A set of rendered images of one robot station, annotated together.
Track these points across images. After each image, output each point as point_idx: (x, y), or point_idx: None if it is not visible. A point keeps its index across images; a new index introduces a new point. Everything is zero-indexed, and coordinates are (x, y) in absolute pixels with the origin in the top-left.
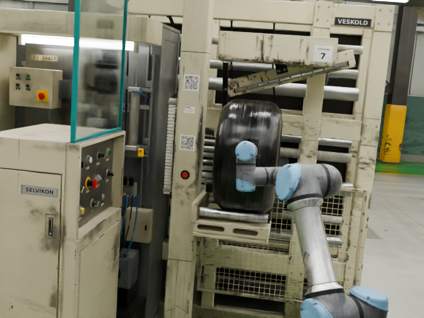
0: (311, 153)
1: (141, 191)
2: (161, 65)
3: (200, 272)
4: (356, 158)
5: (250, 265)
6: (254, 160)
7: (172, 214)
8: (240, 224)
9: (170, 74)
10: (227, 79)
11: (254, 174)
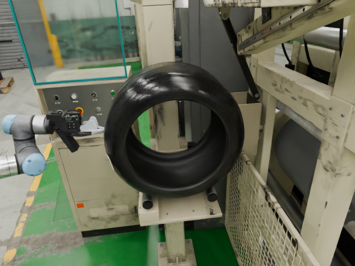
0: (328, 165)
1: (184, 127)
2: (193, 18)
3: (226, 214)
4: None
5: (242, 241)
6: (15, 136)
7: None
8: (141, 192)
9: (235, 24)
10: (228, 32)
11: (15, 149)
